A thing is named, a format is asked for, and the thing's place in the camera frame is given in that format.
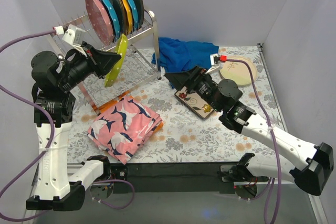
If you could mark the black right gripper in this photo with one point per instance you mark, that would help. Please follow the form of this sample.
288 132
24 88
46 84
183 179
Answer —
191 77

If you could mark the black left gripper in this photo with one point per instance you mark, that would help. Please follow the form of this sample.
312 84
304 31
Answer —
95 61

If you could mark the square floral plate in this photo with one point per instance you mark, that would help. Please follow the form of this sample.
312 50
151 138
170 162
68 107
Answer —
194 103

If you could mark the blue polka dot plate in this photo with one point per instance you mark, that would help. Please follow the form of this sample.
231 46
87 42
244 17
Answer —
113 17

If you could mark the pink polka dot plate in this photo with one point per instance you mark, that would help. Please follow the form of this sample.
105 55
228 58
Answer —
100 21

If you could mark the cream round plate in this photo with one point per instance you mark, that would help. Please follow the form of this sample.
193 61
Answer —
238 72

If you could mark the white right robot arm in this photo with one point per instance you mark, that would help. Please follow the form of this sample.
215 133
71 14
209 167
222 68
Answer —
307 165

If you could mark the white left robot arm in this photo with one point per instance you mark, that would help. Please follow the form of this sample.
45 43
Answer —
54 79

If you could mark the steel dish rack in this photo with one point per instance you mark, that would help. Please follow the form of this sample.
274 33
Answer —
118 61

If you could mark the blue cloth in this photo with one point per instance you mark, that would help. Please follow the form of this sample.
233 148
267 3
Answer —
180 56

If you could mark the floral tablecloth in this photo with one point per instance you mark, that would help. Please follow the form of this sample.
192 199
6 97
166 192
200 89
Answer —
184 137

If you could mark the yellow plate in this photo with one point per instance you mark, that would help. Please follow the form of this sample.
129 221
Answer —
128 16

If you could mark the pink patterned cloth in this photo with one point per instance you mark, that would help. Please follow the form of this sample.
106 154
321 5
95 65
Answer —
124 128

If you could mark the dark teal round plate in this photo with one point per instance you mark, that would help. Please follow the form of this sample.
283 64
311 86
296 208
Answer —
118 7

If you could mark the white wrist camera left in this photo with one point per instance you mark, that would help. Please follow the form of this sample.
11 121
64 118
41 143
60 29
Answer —
72 35

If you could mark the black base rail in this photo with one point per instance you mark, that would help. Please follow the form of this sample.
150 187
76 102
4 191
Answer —
178 177

